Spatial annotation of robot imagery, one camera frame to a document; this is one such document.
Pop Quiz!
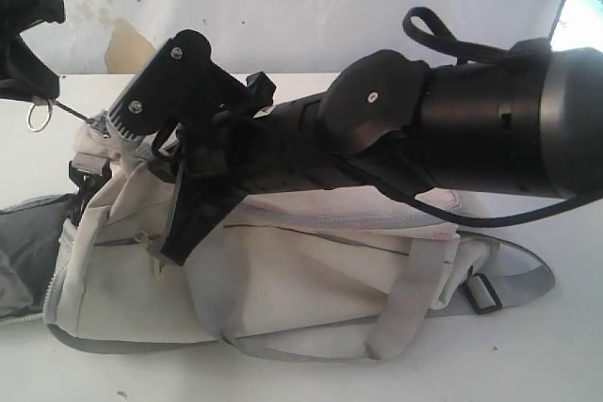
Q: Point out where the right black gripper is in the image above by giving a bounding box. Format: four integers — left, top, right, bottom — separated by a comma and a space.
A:
157, 72, 339, 265

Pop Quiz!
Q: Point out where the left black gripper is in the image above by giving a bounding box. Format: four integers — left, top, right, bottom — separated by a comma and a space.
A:
1, 0, 66, 102

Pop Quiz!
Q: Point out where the white fabric zipper bag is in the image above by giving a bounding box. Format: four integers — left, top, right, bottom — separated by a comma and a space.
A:
1, 116, 556, 362

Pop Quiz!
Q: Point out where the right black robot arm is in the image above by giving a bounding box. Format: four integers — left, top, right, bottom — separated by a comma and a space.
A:
158, 48, 602, 265

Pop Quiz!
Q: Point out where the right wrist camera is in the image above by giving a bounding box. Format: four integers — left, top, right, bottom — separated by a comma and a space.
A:
107, 29, 252, 140

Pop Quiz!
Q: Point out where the beige tape patch on wall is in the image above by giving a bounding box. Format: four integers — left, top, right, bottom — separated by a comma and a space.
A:
104, 18, 156, 74

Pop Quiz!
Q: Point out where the black camera cable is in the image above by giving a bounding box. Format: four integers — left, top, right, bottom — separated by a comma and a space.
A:
150, 6, 603, 230

